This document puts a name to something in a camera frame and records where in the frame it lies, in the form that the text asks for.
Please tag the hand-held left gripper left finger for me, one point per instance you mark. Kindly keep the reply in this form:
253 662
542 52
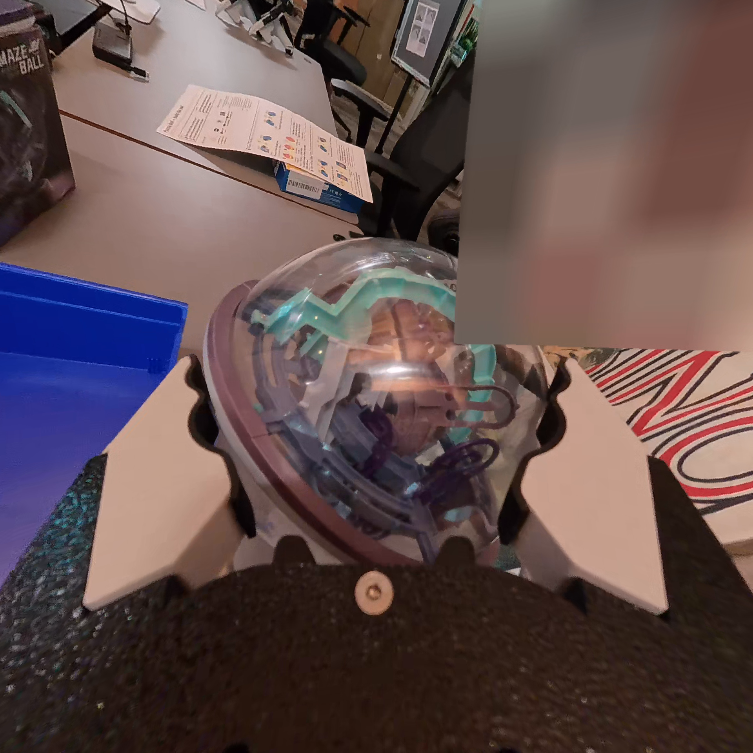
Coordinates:
164 500

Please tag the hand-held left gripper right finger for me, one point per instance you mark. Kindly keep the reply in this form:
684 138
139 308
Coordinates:
588 500

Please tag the blue plastic bin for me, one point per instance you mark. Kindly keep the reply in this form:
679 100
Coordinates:
70 382

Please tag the clear maze ball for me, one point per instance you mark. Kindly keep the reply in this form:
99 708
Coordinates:
353 412

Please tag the patterned green garment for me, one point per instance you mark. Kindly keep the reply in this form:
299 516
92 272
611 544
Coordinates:
588 355

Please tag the white red printed shirt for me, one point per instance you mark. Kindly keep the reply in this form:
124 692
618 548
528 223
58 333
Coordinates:
706 412

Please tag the small blue box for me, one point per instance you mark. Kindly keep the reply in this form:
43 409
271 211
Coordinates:
317 191

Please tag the dark blue toy box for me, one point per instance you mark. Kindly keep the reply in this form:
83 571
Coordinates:
29 147

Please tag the black office chair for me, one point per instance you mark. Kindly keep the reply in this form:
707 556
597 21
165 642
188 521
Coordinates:
423 153
341 59

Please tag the folded printed desk sheet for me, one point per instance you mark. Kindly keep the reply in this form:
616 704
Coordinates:
235 117

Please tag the black electronic device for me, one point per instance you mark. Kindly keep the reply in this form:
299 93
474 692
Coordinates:
112 44

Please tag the white black gadget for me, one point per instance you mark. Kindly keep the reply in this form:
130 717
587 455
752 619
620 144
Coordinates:
262 26

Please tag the framed poster board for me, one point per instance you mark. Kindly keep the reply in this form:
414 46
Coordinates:
423 35

